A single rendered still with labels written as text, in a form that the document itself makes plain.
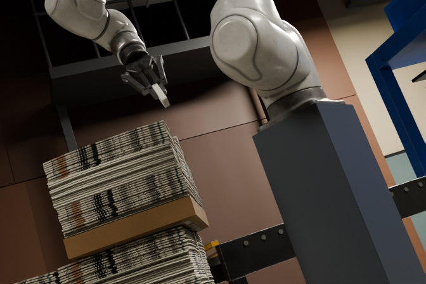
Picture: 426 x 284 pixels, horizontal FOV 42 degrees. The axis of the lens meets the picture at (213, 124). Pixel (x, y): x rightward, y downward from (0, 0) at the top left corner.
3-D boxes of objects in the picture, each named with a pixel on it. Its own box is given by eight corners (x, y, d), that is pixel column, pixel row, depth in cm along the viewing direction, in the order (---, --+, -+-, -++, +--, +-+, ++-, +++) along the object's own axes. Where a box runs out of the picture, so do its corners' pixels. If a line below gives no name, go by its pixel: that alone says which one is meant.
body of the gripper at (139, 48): (149, 57, 164) (161, 74, 158) (123, 70, 162) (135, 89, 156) (141, 38, 158) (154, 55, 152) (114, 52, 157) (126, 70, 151)
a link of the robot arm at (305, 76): (331, 91, 149) (301, 19, 155) (312, 80, 133) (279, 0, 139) (277, 116, 155) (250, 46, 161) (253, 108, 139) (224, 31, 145)
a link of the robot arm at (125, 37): (116, 62, 167) (123, 73, 163) (105, 40, 160) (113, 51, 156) (143, 48, 168) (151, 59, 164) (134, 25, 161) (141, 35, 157)
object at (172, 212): (196, 214, 118) (189, 194, 119) (67, 259, 117) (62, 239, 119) (202, 220, 133) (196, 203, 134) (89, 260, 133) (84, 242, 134)
